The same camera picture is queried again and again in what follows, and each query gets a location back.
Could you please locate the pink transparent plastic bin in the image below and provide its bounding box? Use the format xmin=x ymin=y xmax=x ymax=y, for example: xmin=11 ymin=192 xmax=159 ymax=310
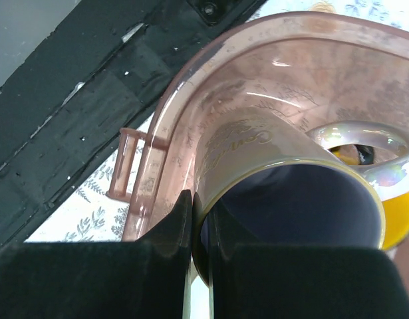
xmin=108 ymin=11 xmax=409 ymax=241

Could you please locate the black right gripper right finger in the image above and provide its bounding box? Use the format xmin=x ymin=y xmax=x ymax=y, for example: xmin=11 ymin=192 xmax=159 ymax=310
xmin=207 ymin=207 xmax=409 ymax=318

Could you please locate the pink mug purple inside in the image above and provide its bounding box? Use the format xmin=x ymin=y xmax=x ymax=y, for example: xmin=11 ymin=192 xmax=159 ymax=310
xmin=192 ymin=108 xmax=409 ymax=281

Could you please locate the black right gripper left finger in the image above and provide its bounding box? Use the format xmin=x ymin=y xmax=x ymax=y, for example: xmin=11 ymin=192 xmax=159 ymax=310
xmin=0 ymin=190 xmax=192 ymax=318

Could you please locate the yellow mug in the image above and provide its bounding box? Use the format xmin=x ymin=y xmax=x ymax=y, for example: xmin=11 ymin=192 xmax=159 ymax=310
xmin=330 ymin=145 xmax=409 ymax=251

